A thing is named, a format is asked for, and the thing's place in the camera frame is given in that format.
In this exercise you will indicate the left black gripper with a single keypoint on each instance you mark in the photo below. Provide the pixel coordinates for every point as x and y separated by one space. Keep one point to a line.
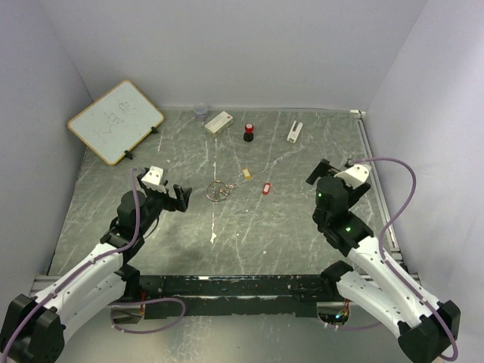
181 196

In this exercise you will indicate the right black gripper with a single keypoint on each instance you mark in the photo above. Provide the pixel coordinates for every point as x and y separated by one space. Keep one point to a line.
322 169

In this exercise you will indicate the large metal keyring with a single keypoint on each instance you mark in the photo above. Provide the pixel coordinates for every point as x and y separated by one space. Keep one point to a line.
217 191

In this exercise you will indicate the red key tag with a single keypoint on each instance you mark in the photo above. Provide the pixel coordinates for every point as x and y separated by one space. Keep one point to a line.
266 188

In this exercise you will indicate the yellow key tag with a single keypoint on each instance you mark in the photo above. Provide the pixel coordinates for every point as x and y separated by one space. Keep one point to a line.
246 173

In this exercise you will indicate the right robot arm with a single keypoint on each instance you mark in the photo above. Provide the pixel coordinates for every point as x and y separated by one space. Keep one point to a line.
423 325

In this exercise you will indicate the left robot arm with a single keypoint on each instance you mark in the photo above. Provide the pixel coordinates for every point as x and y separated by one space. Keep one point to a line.
37 328

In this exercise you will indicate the left whiteboard stand foot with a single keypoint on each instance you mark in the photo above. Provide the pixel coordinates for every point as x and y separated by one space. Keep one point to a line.
128 154

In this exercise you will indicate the white usb adapter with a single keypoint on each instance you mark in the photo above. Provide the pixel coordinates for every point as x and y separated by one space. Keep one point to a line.
294 132

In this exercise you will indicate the clear plastic cup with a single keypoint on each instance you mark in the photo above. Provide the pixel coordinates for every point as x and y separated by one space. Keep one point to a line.
200 110

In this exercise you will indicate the small white green box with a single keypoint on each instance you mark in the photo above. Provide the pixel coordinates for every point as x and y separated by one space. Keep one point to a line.
219 124

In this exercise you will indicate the red black stamp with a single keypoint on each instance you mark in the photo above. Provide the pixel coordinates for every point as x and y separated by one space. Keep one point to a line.
248 132

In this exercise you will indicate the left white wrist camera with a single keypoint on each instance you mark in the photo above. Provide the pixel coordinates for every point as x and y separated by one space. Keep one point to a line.
157 179

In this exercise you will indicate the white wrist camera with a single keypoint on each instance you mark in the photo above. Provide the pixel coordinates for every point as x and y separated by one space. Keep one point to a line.
355 174
157 179

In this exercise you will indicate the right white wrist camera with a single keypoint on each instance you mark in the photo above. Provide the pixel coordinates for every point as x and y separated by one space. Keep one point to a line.
355 174

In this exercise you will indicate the small whiteboard yellow frame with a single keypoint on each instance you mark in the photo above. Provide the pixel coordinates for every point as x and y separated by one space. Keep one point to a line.
116 122

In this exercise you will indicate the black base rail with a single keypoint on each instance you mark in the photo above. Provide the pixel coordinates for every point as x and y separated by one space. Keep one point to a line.
299 295

